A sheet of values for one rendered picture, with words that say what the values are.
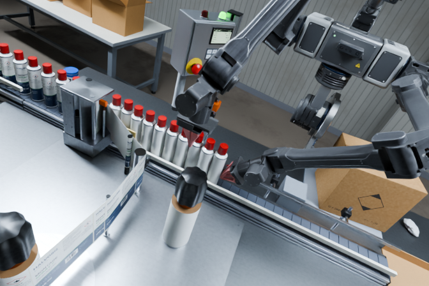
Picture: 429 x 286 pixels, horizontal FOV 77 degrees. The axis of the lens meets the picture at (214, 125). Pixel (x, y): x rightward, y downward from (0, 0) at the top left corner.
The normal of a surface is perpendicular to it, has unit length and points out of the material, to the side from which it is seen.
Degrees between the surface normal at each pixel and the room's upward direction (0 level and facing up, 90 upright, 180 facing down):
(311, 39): 90
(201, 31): 90
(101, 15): 90
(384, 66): 90
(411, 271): 0
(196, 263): 0
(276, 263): 0
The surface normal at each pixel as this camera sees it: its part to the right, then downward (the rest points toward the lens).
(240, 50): -0.04, -0.06
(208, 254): 0.25, -0.78
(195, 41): 0.54, 0.61
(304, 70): -0.46, 0.43
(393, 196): -0.22, 0.53
